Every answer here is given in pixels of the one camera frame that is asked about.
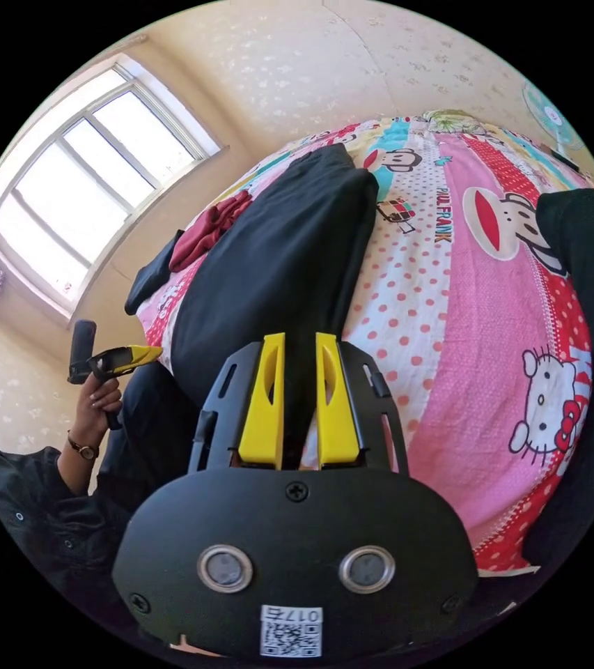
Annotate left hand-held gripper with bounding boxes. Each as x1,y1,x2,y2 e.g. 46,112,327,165
68,344,164,431

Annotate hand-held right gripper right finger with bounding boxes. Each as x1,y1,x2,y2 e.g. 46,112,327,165
315,332,361,468

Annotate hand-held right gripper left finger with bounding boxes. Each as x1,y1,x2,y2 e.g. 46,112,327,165
237,332,287,468

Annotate black long pants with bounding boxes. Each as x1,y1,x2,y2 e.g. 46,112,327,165
170,144,381,471

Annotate person's left forearm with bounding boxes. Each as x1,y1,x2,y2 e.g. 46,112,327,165
56,430,102,498

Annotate person's left hand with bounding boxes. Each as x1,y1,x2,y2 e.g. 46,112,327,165
74,376,123,446

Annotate bed with cartoon printed sheet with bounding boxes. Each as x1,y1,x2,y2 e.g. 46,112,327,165
134,108,594,579

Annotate pile of clothes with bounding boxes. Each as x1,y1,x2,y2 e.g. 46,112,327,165
124,189,253,316

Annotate window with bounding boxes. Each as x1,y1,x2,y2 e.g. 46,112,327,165
0,52,230,328

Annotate person's body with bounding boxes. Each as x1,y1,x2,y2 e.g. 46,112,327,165
0,360,203,645

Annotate black garment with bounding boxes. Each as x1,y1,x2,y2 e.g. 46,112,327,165
524,187,594,571

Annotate wall fan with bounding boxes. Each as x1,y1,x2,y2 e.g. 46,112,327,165
521,78,585,157

